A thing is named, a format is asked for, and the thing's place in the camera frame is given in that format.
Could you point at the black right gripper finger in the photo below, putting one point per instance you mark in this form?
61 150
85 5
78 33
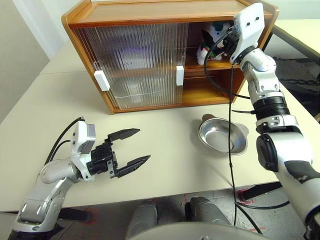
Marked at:
220 52

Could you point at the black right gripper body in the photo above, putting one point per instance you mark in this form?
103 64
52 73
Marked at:
231 41

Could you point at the ribbed glass sliding door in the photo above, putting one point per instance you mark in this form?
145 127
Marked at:
179 75
102 80

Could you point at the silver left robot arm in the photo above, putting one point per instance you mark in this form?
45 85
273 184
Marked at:
50 175

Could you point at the black textured floor mat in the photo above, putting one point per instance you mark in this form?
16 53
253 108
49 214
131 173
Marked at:
300 80

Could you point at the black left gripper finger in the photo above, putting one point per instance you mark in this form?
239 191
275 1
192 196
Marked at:
132 166
123 134

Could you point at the dark grey rounded shape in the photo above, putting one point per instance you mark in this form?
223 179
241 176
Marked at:
142 217
207 211

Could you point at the silver robot torso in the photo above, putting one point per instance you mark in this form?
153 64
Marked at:
200 232

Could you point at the brown wooden cabinet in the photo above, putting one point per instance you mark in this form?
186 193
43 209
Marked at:
150 12

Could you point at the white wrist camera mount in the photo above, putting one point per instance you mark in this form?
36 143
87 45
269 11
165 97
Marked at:
250 27
78 135

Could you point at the white black plush dog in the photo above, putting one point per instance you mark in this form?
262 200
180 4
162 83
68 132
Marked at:
203 53

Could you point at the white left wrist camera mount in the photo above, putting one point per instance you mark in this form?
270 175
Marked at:
78 135

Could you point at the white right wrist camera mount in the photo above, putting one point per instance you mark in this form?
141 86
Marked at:
250 27

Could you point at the grey table with dark rim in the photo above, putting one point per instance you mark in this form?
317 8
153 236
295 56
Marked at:
300 30

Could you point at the stainless steel eared bowl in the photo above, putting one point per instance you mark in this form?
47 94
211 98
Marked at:
220 135

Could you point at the black table base bar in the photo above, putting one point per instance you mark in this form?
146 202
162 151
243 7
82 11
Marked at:
262 190
75 214

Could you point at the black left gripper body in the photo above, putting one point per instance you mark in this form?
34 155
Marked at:
102 160

